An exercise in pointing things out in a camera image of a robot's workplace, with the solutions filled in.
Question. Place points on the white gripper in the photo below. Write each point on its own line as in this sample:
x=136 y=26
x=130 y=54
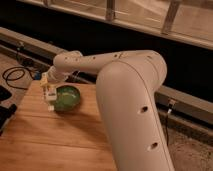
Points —
x=52 y=76

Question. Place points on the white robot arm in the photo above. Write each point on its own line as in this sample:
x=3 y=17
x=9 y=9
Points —
x=125 y=87

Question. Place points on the green ceramic bowl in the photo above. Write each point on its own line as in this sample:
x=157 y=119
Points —
x=67 y=98

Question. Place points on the blue object on floor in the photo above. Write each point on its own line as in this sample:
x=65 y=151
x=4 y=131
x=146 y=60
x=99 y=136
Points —
x=37 y=75

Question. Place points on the grey metal rail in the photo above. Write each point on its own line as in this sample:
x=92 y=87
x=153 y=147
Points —
x=186 y=103

